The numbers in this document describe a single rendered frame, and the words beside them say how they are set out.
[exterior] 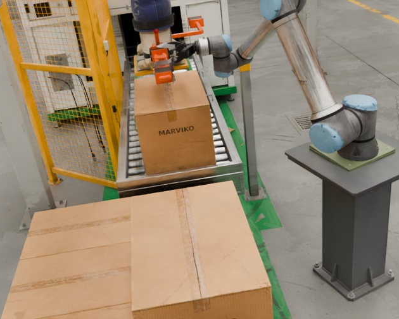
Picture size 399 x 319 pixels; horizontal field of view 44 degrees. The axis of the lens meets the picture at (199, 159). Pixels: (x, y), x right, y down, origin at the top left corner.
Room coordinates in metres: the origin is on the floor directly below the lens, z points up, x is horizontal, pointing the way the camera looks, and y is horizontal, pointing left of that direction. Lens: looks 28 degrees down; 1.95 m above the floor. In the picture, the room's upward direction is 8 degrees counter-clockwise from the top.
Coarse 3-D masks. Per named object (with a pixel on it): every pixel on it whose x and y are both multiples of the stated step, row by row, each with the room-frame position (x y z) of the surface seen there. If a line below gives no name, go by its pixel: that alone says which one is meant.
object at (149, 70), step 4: (136, 56) 2.86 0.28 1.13; (136, 60) 2.80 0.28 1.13; (136, 64) 2.73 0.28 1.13; (136, 68) 2.65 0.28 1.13; (148, 68) 2.60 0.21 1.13; (152, 68) 2.61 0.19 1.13; (136, 72) 2.58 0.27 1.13; (140, 72) 2.58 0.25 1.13; (144, 72) 2.57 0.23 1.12; (148, 72) 2.58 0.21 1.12; (152, 72) 2.58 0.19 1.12; (136, 76) 2.57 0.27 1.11
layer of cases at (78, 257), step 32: (32, 224) 2.14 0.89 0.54; (64, 224) 2.10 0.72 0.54; (96, 224) 2.07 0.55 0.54; (128, 224) 2.03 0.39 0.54; (32, 256) 1.87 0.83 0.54; (64, 256) 1.84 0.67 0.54; (96, 256) 1.81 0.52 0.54; (128, 256) 1.78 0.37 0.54; (32, 288) 1.65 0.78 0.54; (64, 288) 1.62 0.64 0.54; (96, 288) 1.60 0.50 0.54; (128, 288) 1.57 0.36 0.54
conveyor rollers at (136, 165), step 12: (192, 60) 4.57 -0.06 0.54; (132, 72) 4.45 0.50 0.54; (132, 84) 4.10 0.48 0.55; (132, 96) 3.82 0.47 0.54; (132, 108) 3.55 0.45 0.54; (132, 120) 3.30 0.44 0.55; (132, 132) 3.11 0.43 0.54; (216, 132) 2.95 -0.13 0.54; (132, 144) 2.92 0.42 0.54; (216, 144) 2.77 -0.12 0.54; (132, 156) 2.75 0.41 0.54; (216, 156) 2.60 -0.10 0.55; (132, 168) 2.58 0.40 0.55; (144, 168) 2.57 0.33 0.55
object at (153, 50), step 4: (152, 48) 2.53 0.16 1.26; (156, 48) 2.53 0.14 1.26; (160, 48) 2.52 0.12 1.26; (164, 48) 2.51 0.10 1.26; (152, 52) 2.46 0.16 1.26; (156, 52) 2.46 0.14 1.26; (160, 52) 2.46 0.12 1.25; (164, 52) 2.46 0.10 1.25; (168, 52) 2.53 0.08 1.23; (152, 56) 2.46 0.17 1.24; (168, 56) 2.47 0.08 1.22; (152, 60) 2.46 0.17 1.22
